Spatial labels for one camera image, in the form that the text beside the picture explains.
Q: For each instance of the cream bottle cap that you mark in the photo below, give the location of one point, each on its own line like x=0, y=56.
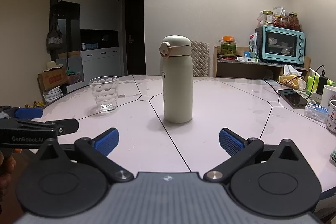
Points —
x=178, y=45

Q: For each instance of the glass jar with pale contents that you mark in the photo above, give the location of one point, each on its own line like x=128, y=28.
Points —
x=266, y=19

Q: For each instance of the small blue box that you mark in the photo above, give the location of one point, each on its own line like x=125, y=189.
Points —
x=247, y=54

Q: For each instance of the white pouch packet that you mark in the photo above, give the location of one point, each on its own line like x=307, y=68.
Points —
x=278, y=10

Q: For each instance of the green and white bag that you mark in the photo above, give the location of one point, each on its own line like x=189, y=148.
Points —
x=253, y=48

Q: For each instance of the clear dimpled glass cup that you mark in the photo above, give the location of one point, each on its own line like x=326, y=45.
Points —
x=104, y=94

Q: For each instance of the yellow floor toys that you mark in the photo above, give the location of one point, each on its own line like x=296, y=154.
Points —
x=35, y=104

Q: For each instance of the teal toaster oven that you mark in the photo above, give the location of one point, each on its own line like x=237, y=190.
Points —
x=281, y=45

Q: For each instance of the wooden side shelf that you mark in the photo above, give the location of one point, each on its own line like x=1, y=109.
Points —
x=244, y=69

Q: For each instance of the pickle jar with orange lid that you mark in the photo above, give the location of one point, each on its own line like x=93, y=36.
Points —
x=228, y=47

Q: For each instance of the cream insulated bottle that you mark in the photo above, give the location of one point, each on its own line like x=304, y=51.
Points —
x=178, y=92

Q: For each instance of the white and black cabinet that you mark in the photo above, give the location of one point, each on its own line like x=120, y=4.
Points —
x=98, y=11

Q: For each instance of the chair with quilted cover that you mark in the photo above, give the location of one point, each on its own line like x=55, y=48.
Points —
x=200, y=58

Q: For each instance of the tall jar of red contents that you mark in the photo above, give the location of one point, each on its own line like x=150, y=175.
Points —
x=294, y=22

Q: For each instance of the yellow tissue pack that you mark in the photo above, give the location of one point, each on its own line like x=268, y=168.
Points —
x=291, y=79

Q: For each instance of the black power bank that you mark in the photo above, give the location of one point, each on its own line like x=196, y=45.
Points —
x=322, y=83

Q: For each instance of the person's left hand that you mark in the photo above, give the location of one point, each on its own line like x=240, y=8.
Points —
x=8, y=170

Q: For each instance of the patterned white mug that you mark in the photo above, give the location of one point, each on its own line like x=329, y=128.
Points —
x=332, y=119

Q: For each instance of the flat white box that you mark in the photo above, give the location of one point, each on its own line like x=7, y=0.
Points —
x=248, y=59

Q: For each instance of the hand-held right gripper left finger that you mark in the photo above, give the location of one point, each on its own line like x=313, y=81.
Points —
x=107, y=141

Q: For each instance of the leaning flat boards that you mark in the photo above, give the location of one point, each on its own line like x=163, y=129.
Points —
x=74, y=66

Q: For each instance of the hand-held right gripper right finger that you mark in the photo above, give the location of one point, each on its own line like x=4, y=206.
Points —
x=231, y=141

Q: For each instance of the small jar of red contents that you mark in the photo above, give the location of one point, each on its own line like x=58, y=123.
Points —
x=281, y=22

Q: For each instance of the straw hat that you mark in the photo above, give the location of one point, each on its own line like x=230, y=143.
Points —
x=53, y=65

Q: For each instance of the grey hanging bag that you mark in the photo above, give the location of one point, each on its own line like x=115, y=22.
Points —
x=54, y=39

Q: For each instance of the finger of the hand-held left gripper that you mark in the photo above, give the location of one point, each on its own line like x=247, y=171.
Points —
x=68, y=126
x=29, y=113

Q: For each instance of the cardboard box with red print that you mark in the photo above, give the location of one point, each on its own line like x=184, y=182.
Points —
x=53, y=79

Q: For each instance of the red scissors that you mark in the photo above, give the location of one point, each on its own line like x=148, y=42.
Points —
x=227, y=58

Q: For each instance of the dark door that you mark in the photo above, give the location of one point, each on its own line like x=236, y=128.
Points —
x=135, y=32

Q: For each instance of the black smartphone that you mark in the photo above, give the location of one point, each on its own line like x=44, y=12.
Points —
x=292, y=98

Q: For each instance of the clear pack with blue label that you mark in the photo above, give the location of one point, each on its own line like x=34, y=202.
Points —
x=316, y=112

